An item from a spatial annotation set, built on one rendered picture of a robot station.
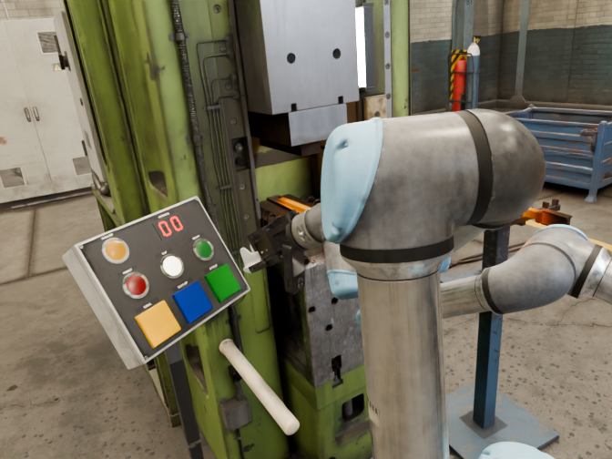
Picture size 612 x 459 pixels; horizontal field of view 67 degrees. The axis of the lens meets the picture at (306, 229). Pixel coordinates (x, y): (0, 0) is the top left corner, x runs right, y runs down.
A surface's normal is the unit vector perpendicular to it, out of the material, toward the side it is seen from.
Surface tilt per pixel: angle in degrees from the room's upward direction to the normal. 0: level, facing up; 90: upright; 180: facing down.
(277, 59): 90
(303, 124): 90
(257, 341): 90
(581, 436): 0
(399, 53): 90
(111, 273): 60
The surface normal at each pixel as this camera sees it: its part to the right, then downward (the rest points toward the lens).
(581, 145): -0.83, 0.26
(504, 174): 0.19, 0.21
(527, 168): 0.53, 0.11
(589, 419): -0.08, -0.93
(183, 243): 0.68, -0.35
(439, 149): 0.05, -0.25
